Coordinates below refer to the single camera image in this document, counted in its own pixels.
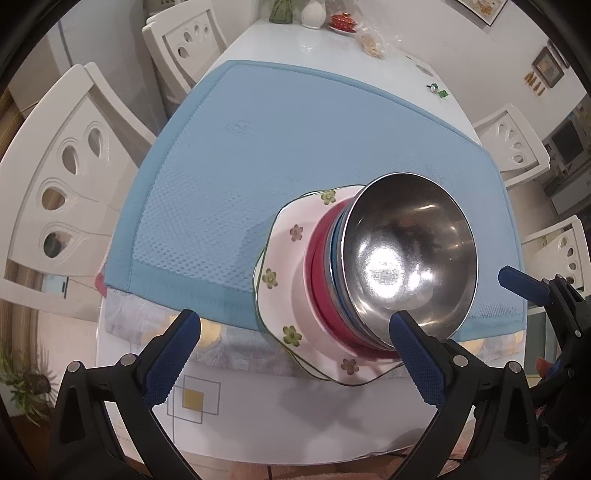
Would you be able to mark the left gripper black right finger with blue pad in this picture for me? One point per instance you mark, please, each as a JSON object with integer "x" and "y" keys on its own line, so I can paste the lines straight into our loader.
{"x": 485, "y": 425}

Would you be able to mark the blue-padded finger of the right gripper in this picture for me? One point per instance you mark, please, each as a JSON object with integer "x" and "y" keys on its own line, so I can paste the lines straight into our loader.
{"x": 565, "y": 307}

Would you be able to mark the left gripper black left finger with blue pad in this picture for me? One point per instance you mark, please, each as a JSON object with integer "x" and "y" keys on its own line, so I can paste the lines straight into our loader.
{"x": 83, "y": 443}

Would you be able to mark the blue steel bowl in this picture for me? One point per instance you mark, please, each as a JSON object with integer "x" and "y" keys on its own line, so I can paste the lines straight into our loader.
{"x": 402, "y": 243}

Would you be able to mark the magenta steel bowl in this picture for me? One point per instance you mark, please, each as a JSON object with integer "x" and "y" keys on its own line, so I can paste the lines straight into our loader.
{"x": 320, "y": 296}

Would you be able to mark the small white floral plate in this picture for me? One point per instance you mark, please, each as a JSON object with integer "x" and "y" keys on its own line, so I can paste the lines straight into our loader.
{"x": 300, "y": 332}

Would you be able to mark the large white floral plate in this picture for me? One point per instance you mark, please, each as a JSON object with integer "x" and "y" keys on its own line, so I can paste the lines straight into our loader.
{"x": 266, "y": 299}

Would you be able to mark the person's hand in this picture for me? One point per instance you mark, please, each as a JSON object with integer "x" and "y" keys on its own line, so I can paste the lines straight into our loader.
{"x": 542, "y": 367}

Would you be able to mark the white chair right near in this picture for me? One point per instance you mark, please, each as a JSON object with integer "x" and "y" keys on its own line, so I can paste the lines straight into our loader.
{"x": 560, "y": 249}

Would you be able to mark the white chair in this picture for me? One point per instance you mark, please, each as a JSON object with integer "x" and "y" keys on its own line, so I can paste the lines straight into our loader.
{"x": 184, "y": 41}
{"x": 560, "y": 249}
{"x": 512, "y": 142}
{"x": 66, "y": 174}

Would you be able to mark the potted green plant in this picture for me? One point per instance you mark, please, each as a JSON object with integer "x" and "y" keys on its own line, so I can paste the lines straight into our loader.
{"x": 32, "y": 389}

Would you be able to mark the green wrapped candy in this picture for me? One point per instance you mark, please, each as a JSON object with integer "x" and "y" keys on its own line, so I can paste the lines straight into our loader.
{"x": 436, "y": 90}

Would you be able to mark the white chair left near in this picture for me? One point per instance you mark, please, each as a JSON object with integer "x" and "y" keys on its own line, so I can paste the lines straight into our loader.
{"x": 66, "y": 174}

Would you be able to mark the light blue waffle mat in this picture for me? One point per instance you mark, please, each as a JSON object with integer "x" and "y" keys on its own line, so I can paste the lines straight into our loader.
{"x": 251, "y": 137}

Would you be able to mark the bag of snacks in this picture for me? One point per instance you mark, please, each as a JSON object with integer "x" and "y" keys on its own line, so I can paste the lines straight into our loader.
{"x": 372, "y": 42}

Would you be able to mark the red lidded dish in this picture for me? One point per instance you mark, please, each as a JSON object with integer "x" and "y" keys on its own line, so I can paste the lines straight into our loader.
{"x": 343, "y": 22}

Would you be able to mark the white vase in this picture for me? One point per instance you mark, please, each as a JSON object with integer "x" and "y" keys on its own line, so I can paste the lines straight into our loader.
{"x": 314, "y": 14}

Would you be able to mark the green glass vase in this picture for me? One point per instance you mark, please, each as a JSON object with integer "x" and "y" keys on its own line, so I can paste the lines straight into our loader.
{"x": 282, "y": 12}

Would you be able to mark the white chair left far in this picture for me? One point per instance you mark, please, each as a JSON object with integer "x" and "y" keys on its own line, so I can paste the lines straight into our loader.
{"x": 184, "y": 41}

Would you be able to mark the framed wall picture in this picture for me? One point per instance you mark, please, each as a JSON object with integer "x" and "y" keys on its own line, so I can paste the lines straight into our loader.
{"x": 548, "y": 68}

